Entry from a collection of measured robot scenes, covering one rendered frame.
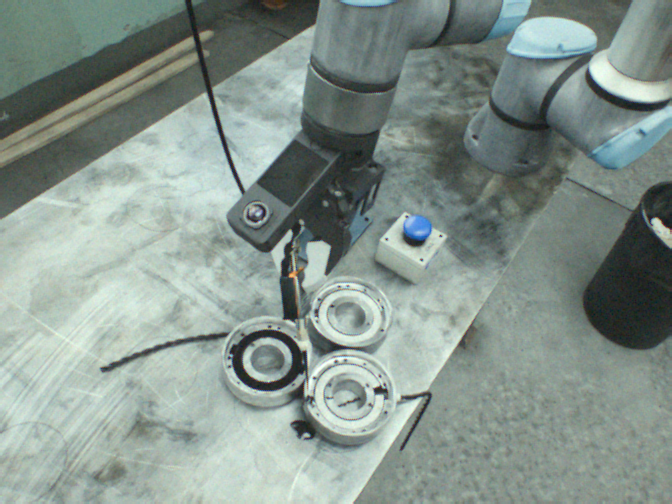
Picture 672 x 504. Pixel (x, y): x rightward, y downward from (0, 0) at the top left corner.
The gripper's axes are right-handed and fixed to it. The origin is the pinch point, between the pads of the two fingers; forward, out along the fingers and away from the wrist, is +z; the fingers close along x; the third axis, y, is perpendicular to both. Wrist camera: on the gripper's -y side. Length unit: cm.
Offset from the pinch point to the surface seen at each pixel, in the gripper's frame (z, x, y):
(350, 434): 9.5, -13.9, -5.4
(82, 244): 14.1, 30.4, -4.2
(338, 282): 8.4, -0.9, 10.7
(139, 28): 67, 157, 118
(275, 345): 10.4, -0.5, -1.4
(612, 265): 55, -39, 117
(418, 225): 2.6, -5.0, 22.1
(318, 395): 10.6, -8.3, -3.2
